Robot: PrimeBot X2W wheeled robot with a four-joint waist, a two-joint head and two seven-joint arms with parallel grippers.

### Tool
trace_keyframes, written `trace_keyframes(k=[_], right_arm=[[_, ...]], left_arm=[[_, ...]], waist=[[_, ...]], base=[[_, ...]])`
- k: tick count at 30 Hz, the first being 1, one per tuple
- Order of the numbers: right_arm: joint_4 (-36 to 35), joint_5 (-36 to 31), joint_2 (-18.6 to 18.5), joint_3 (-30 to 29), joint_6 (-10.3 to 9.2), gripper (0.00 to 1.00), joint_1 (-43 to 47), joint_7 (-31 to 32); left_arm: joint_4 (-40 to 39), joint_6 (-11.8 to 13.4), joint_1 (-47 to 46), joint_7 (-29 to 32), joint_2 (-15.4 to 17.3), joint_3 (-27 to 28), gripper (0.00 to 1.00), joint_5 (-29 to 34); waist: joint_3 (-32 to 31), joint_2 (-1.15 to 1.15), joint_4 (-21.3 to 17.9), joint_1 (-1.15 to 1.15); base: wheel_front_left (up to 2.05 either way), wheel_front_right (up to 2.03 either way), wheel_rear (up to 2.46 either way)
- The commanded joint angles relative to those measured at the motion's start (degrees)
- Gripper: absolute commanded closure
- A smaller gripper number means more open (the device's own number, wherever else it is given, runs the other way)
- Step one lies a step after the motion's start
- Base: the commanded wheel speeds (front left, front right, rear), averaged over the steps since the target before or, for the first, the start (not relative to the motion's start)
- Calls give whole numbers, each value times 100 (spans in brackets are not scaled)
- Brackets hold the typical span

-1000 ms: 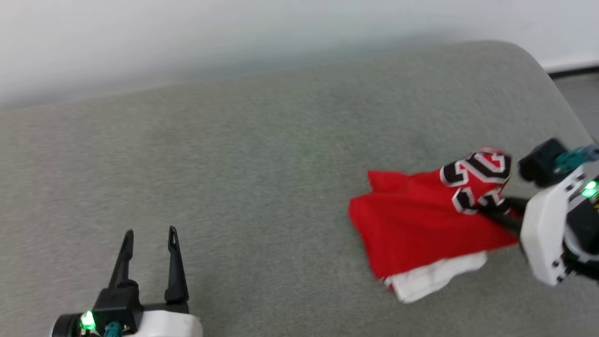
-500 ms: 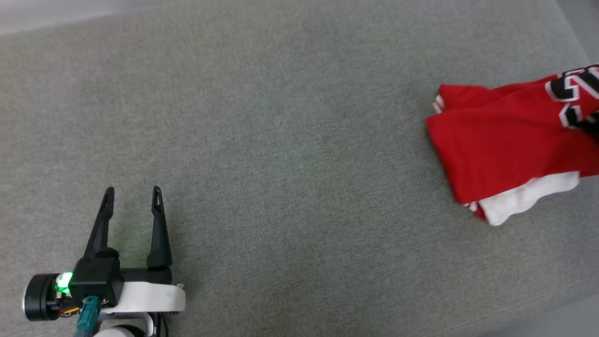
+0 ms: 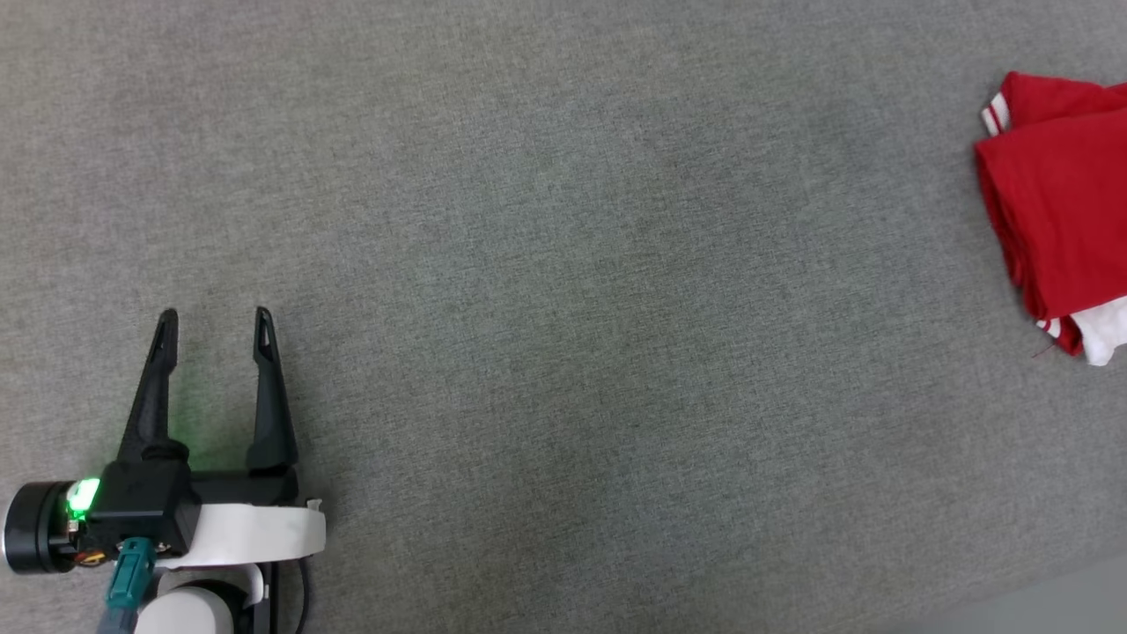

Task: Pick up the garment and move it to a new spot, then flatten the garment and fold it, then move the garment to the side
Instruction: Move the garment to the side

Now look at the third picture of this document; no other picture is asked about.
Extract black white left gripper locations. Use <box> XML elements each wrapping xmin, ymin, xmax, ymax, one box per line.
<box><xmin>66</xmin><ymin>306</ymin><xmax>327</xmax><ymax>569</ymax></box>

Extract red basketball jersey white sleeves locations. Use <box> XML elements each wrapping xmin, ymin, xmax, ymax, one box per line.
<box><xmin>973</xmin><ymin>70</ymin><xmax>1127</xmax><ymax>367</ymax></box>

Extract teal cable connector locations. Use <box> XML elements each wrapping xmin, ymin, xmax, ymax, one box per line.
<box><xmin>97</xmin><ymin>537</ymin><xmax>157</xmax><ymax>634</ymax></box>

